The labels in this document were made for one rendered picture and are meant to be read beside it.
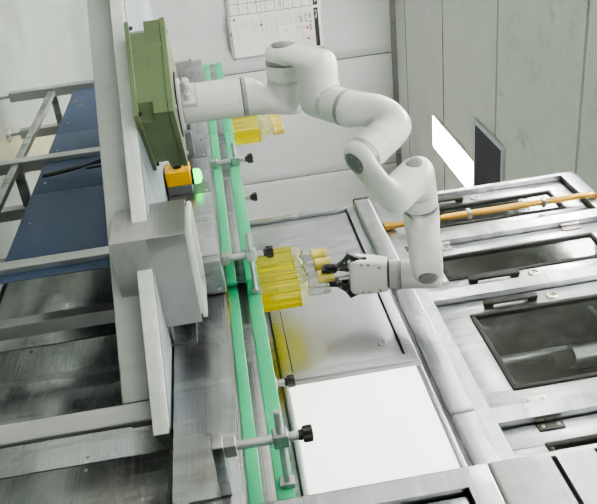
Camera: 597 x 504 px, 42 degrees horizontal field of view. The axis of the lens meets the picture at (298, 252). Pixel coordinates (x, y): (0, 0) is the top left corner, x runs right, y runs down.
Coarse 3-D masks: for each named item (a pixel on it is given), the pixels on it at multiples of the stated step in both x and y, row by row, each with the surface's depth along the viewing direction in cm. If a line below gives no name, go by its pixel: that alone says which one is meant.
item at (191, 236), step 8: (192, 216) 175; (192, 224) 176; (192, 232) 177; (192, 240) 160; (192, 248) 160; (192, 256) 161; (200, 256) 180; (192, 264) 163; (200, 264) 181; (200, 272) 182; (200, 280) 165; (200, 288) 165; (200, 296) 166; (200, 304) 168
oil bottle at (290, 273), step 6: (276, 270) 203; (282, 270) 202; (288, 270) 202; (294, 270) 202; (300, 270) 202; (258, 276) 201; (264, 276) 201; (270, 276) 200; (276, 276) 200; (282, 276) 200; (288, 276) 199; (294, 276) 199; (300, 276) 199; (306, 276) 200; (264, 282) 198; (270, 282) 198
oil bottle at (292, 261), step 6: (276, 258) 207; (282, 258) 207; (288, 258) 207; (294, 258) 206; (300, 258) 207; (258, 264) 206; (264, 264) 205; (270, 264) 205; (276, 264) 205; (282, 264) 204; (288, 264) 204; (294, 264) 204; (300, 264) 205; (258, 270) 203; (264, 270) 203; (270, 270) 203
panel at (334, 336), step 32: (288, 320) 209; (320, 320) 208; (352, 320) 206; (384, 320) 204; (288, 352) 199; (320, 352) 195; (352, 352) 194; (384, 352) 193; (416, 352) 190; (288, 416) 175
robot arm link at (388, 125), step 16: (352, 96) 172; (368, 96) 171; (384, 96) 172; (336, 112) 174; (352, 112) 172; (368, 112) 172; (384, 112) 171; (400, 112) 171; (368, 128) 171; (384, 128) 170; (400, 128) 171; (384, 144) 169; (400, 144) 173; (384, 160) 171
